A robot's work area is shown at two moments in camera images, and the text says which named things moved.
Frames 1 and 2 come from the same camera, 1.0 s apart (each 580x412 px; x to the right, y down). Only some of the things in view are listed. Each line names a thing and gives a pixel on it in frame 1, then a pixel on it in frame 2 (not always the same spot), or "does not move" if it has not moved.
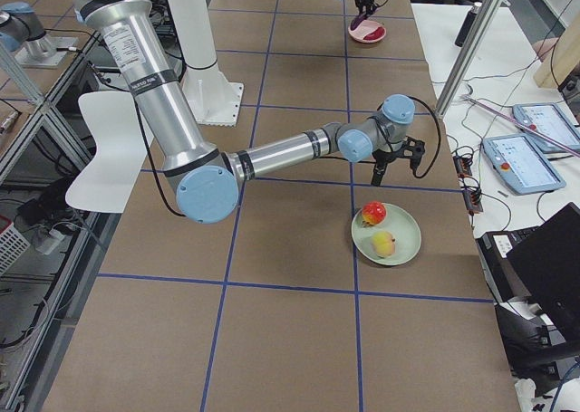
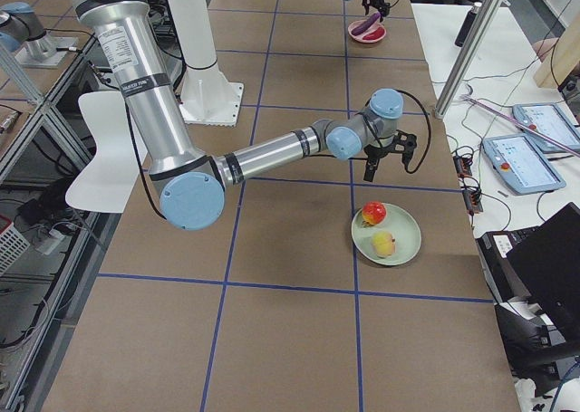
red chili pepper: (374, 34) does not move
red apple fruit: (372, 213) does not move
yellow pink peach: (383, 244) does not move
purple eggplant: (356, 22) → (366, 23)
